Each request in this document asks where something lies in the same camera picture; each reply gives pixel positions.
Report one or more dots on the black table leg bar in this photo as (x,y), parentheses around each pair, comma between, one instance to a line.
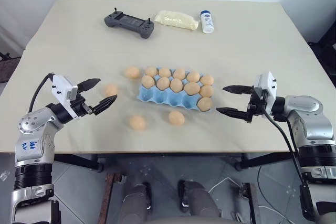
(262,161)
(78,162)

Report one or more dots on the grey rounded left robot leg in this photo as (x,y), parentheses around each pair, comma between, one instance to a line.
(137,200)

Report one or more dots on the crumpled clear plastic scrap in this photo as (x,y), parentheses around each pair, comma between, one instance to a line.
(4,176)

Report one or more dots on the black equipment beside table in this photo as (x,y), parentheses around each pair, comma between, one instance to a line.
(326,48)

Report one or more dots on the white bottle with blue print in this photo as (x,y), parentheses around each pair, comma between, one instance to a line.
(207,23)

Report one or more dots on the grey handheld remote controller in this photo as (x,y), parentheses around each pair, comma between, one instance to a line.
(126,22)

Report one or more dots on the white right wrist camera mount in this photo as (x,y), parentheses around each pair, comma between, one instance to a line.
(266,82)

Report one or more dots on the rusty metal floor bar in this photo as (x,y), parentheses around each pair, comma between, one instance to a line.
(250,203)
(111,195)

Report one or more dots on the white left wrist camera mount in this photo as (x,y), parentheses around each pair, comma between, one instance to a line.
(61,87)

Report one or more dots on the black metal stand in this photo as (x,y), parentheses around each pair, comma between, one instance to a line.
(4,56)

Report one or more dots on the grey rounded right robot leg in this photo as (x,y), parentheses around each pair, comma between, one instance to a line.
(197,200)

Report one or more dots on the tan egg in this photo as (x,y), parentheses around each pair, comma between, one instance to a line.
(204,104)
(176,118)
(206,90)
(147,81)
(137,122)
(194,76)
(163,83)
(164,72)
(111,90)
(207,79)
(151,71)
(191,88)
(176,84)
(180,73)
(131,72)

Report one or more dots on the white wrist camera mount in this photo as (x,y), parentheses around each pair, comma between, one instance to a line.
(61,87)
(266,82)

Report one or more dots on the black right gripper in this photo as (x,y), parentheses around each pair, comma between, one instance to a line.
(258,106)

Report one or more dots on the clear bag of rice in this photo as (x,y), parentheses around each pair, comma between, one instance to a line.
(176,20)

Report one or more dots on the grey rounded robot leg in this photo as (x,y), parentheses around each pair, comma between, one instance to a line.
(197,200)
(137,200)

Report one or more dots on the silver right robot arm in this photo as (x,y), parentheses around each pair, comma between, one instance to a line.
(315,119)

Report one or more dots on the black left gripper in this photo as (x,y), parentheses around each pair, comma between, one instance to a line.
(80,108)

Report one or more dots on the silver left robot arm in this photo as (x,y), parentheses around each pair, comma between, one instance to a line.
(31,140)

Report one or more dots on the blue egg tray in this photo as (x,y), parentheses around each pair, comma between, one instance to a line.
(168,98)

